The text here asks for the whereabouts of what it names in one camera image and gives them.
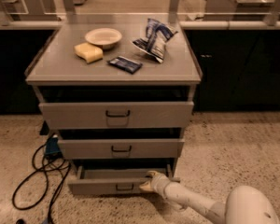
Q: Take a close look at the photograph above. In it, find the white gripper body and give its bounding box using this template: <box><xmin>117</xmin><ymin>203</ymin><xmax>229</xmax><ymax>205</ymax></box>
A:
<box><xmin>151</xmin><ymin>174</ymin><xmax>171</xmax><ymax>197</ymax></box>

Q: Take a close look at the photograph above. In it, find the grey bottom drawer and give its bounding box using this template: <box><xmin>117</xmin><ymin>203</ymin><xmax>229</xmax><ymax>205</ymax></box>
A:
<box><xmin>68</xmin><ymin>162</ymin><xmax>179</xmax><ymax>195</ymax></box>

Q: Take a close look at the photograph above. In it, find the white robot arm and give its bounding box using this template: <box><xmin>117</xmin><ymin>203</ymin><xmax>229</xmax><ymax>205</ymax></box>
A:
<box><xmin>139</xmin><ymin>171</ymin><xmax>280</xmax><ymax>224</ymax></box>

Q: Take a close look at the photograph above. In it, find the grey middle drawer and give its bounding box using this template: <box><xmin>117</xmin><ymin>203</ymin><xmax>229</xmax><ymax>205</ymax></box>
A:
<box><xmin>58</xmin><ymin>139</ymin><xmax>184</xmax><ymax>160</ymax></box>

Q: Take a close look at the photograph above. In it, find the grey drawer cabinet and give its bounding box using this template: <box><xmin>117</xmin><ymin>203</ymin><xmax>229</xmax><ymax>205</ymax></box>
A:
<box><xmin>23</xmin><ymin>12</ymin><xmax>203</xmax><ymax>185</ymax></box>

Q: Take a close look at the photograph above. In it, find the blue power box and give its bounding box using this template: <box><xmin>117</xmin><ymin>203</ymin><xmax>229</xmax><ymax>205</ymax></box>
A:
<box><xmin>45</xmin><ymin>135</ymin><xmax>61</xmax><ymax>156</ymax></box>

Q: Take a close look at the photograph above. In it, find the small dark blue packet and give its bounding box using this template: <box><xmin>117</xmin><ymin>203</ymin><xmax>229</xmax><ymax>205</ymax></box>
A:
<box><xmin>107</xmin><ymin>56</ymin><xmax>143</xmax><ymax>74</ymax></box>

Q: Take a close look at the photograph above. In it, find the yellow sponge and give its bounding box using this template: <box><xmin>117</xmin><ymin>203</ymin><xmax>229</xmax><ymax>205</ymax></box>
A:
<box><xmin>74</xmin><ymin>43</ymin><xmax>103</xmax><ymax>63</ymax></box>

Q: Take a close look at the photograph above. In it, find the blue white chip bag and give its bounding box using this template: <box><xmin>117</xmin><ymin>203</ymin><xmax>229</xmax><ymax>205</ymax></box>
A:
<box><xmin>133</xmin><ymin>18</ymin><xmax>177</xmax><ymax>63</ymax></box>

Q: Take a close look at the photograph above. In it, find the white bowl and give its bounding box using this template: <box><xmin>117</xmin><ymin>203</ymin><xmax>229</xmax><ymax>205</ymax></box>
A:
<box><xmin>85</xmin><ymin>28</ymin><xmax>122</xmax><ymax>49</ymax></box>

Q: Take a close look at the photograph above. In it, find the background steel counter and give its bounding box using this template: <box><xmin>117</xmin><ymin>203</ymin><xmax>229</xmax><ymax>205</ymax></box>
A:
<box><xmin>203</xmin><ymin>0</ymin><xmax>276</xmax><ymax>21</ymax></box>

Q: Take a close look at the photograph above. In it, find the black floor cable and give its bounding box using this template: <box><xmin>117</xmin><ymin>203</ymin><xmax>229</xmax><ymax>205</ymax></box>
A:
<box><xmin>11</xmin><ymin>142</ymin><xmax>72</xmax><ymax>224</ymax></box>

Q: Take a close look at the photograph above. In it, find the grey rail ledge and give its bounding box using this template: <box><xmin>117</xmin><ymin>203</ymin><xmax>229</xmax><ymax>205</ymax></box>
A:
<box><xmin>0</xmin><ymin>21</ymin><xmax>280</xmax><ymax>30</ymax></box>

